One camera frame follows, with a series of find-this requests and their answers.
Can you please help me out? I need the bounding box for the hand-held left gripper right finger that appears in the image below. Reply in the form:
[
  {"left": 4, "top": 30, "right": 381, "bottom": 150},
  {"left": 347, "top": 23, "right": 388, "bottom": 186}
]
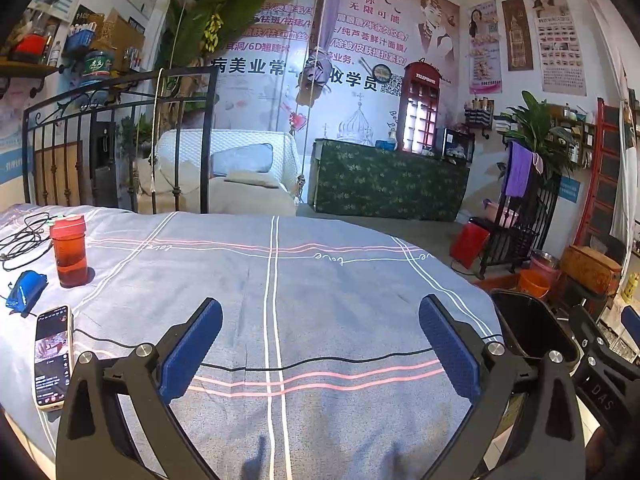
[{"left": 419, "top": 294, "right": 586, "bottom": 480}]

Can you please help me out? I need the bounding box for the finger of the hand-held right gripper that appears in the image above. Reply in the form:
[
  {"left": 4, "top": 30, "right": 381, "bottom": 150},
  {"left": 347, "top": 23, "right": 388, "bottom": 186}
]
[
  {"left": 569, "top": 304, "right": 640, "bottom": 428},
  {"left": 620, "top": 305, "right": 640, "bottom": 341}
]

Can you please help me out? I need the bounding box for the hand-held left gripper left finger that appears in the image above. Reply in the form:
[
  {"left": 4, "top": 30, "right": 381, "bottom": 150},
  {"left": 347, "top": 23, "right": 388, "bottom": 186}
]
[{"left": 56, "top": 297, "right": 223, "bottom": 480}]

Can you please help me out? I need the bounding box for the black trash bin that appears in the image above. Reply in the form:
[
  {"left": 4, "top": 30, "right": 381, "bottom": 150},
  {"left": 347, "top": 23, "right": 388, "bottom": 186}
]
[{"left": 489, "top": 287, "right": 582, "bottom": 371}]

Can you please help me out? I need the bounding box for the orange cushioned stool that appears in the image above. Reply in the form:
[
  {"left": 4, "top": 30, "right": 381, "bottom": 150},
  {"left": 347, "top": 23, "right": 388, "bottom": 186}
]
[{"left": 559, "top": 244, "right": 623, "bottom": 311}]

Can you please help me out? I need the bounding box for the pink bucket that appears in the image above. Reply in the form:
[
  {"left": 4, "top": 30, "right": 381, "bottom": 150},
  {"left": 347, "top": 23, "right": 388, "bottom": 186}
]
[{"left": 529, "top": 249, "right": 562, "bottom": 277}]

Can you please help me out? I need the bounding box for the orange bucket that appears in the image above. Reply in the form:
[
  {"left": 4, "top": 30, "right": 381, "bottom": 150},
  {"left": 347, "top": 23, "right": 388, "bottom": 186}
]
[{"left": 517, "top": 269, "right": 551, "bottom": 300}]

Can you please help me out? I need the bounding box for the black iron rack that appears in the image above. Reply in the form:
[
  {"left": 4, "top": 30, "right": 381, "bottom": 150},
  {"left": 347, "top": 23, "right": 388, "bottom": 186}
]
[{"left": 477, "top": 170, "right": 561, "bottom": 281}]

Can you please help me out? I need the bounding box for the white hanging cloth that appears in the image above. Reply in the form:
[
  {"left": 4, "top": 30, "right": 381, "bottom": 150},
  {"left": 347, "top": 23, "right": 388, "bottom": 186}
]
[{"left": 587, "top": 0, "right": 640, "bottom": 271}]

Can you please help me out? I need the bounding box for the striped grey bed sheet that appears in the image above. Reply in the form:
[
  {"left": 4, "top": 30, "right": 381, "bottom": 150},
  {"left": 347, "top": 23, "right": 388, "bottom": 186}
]
[{"left": 0, "top": 204, "right": 506, "bottom": 480}]

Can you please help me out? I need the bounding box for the smartphone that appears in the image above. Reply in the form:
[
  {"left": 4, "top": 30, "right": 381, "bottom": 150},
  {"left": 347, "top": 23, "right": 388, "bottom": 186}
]
[{"left": 34, "top": 305, "right": 75, "bottom": 411}]

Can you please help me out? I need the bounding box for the pink basin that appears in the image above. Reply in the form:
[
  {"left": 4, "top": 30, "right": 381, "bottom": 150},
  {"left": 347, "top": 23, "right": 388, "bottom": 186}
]
[{"left": 482, "top": 199, "right": 521, "bottom": 228}]

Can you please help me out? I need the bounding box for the red drink bottle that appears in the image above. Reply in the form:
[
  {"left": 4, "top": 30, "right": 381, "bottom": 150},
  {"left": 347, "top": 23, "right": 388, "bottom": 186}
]
[{"left": 49, "top": 214, "right": 90, "bottom": 288}]

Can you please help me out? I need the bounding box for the beige cushion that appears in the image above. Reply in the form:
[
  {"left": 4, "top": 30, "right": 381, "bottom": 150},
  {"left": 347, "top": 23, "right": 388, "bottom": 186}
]
[{"left": 207, "top": 170, "right": 298, "bottom": 217}]

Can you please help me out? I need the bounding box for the red ladder shelf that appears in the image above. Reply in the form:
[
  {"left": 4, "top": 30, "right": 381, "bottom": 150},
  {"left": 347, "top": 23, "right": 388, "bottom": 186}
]
[{"left": 574, "top": 97, "right": 623, "bottom": 248}]

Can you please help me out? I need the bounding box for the small blue device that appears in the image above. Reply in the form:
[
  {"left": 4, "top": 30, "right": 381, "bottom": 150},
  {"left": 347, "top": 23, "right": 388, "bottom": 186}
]
[{"left": 6, "top": 270, "right": 48, "bottom": 317}]

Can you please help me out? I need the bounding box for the green patterned counter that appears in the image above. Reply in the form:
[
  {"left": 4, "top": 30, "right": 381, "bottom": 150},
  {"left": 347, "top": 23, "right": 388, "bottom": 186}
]
[{"left": 307, "top": 139, "right": 471, "bottom": 223}]

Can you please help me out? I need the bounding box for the purple towel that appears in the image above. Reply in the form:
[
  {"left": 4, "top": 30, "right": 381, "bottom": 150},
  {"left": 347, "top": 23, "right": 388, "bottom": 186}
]
[{"left": 502, "top": 141, "right": 533, "bottom": 200}]

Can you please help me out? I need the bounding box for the grey blue pillow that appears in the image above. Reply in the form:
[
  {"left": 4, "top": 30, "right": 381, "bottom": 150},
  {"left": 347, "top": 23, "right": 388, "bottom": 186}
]
[{"left": 210, "top": 144, "right": 275, "bottom": 178}]

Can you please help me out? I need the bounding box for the wooden shelf with jars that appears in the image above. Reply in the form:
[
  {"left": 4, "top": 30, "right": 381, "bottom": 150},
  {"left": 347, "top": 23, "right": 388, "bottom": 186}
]
[{"left": 547, "top": 105, "right": 596, "bottom": 168}]

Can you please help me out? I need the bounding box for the black framed picture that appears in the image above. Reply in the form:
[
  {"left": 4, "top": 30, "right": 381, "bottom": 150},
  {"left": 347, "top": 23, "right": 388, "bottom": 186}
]
[{"left": 440, "top": 127, "right": 476, "bottom": 163}]

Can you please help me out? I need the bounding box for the white hanging chair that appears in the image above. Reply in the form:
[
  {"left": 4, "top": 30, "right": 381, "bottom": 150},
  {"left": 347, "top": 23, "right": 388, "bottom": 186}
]
[{"left": 150, "top": 129, "right": 306, "bottom": 216}]

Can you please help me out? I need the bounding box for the brown wooden board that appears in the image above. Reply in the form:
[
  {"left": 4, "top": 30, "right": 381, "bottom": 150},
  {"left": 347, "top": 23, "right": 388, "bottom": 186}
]
[{"left": 32, "top": 141, "right": 83, "bottom": 206}]

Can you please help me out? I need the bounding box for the green potted plant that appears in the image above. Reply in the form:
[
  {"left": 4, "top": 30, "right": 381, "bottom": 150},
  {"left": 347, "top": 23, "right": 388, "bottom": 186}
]
[{"left": 500, "top": 91, "right": 581, "bottom": 176}]

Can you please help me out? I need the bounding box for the red phone booth cabinet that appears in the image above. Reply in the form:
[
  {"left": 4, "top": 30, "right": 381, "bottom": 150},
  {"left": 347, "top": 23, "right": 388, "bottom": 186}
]
[{"left": 400, "top": 60, "right": 443, "bottom": 156}]

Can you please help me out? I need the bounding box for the green paint bucket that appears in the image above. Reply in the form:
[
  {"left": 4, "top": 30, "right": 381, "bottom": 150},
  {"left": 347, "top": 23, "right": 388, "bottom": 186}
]
[{"left": 80, "top": 50, "right": 115, "bottom": 92}]

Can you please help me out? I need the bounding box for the yellow banana bunch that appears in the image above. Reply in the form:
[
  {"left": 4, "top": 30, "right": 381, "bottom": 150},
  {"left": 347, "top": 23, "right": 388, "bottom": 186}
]
[{"left": 205, "top": 12, "right": 223, "bottom": 51}]

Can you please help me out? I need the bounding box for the cardboard box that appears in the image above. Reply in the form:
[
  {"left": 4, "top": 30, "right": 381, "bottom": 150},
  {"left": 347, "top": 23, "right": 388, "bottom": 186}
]
[{"left": 97, "top": 7, "right": 146, "bottom": 68}]

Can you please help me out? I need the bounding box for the blue pen holder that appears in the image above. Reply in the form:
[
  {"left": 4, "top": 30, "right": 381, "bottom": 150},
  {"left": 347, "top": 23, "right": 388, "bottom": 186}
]
[{"left": 65, "top": 20, "right": 96, "bottom": 58}]

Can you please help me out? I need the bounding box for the red container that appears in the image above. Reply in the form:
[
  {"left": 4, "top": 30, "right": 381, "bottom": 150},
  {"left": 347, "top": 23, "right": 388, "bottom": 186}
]
[{"left": 12, "top": 32, "right": 43, "bottom": 63}]

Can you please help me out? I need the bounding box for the purple hanging fabric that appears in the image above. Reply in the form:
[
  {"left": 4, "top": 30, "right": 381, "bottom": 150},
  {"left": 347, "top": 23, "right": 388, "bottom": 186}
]
[{"left": 295, "top": 0, "right": 346, "bottom": 106}]

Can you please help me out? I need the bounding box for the thin black phone cable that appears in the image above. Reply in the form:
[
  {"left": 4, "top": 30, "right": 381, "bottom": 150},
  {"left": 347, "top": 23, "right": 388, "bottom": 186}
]
[{"left": 74, "top": 329, "right": 503, "bottom": 373}]

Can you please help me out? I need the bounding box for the blue wall sign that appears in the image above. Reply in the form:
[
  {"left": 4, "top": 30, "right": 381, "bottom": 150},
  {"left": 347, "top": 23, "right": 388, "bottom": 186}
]
[{"left": 559, "top": 176, "right": 582, "bottom": 203}]

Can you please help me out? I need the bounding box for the coiled black cable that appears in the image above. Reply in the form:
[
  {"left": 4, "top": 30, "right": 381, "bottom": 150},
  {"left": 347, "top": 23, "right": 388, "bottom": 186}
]
[{"left": 0, "top": 212, "right": 66, "bottom": 271}]

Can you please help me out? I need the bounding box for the black iron bed frame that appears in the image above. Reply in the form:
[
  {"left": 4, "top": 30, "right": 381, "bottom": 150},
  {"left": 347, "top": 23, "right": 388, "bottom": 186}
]
[{"left": 22, "top": 66, "right": 219, "bottom": 215}]

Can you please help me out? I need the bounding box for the black bottle wall rack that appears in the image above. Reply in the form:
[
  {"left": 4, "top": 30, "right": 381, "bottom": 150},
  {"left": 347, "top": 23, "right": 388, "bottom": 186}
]
[{"left": 464, "top": 97, "right": 496, "bottom": 133}]

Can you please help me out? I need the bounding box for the face chart wall poster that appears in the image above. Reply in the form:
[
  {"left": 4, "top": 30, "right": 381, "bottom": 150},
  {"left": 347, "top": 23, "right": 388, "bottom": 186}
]
[{"left": 530, "top": 0, "right": 588, "bottom": 97}]

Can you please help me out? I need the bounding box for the pink wall poster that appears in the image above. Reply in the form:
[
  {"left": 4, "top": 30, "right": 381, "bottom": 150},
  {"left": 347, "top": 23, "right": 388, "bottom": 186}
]
[{"left": 467, "top": 0, "right": 503, "bottom": 96}]

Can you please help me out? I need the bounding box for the brown tower wall poster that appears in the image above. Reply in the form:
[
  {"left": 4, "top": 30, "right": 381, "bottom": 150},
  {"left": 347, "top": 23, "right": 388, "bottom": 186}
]
[{"left": 501, "top": 0, "right": 535, "bottom": 72}]

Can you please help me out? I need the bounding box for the wooden wall shelf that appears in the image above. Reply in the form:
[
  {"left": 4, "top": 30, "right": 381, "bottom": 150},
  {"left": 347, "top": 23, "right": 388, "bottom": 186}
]
[{"left": 0, "top": 62, "right": 146, "bottom": 96}]

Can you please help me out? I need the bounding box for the large printed wall poster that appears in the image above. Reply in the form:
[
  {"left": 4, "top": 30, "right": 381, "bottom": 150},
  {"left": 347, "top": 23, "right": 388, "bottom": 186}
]
[{"left": 200, "top": 0, "right": 461, "bottom": 211}]

